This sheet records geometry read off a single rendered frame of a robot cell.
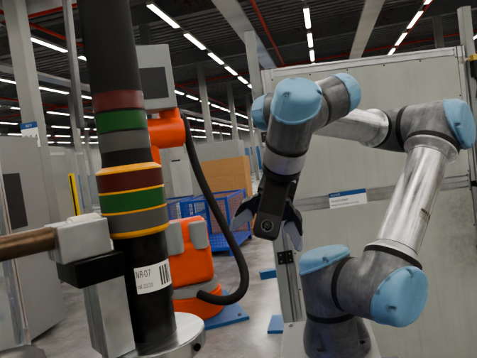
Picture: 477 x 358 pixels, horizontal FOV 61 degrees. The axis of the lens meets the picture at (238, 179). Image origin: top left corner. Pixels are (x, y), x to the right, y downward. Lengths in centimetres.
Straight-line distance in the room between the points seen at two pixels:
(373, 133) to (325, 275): 36
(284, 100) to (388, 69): 173
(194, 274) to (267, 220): 345
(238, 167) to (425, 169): 729
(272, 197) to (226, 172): 752
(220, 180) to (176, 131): 419
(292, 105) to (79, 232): 43
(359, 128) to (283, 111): 37
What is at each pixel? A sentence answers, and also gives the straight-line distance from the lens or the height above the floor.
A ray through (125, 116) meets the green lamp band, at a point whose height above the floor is 161.
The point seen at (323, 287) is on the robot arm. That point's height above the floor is 128.
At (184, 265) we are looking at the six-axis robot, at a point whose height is 60.
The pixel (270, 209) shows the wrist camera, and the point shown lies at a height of 147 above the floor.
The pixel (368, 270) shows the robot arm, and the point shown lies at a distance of 84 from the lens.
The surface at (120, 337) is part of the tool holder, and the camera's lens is 28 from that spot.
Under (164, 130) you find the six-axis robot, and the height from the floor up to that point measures 194.
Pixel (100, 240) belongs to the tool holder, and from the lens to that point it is 26.
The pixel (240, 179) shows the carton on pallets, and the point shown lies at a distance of 817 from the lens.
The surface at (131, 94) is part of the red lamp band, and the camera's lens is 27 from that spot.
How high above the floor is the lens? 157
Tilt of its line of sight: 3 degrees down
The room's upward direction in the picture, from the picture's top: 8 degrees counter-clockwise
